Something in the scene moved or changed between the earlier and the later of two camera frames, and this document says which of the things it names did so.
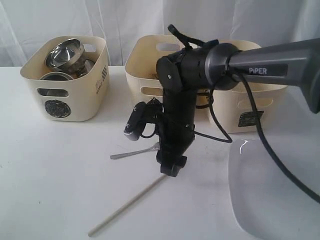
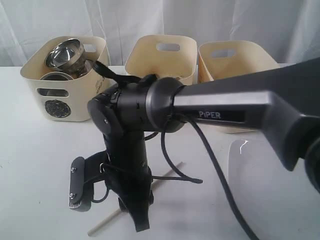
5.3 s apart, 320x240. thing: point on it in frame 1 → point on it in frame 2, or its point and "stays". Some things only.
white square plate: x=268 y=205 stays
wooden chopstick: x=127 y=205 stays
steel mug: x=80 y=68 stays
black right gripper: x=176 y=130 → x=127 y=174
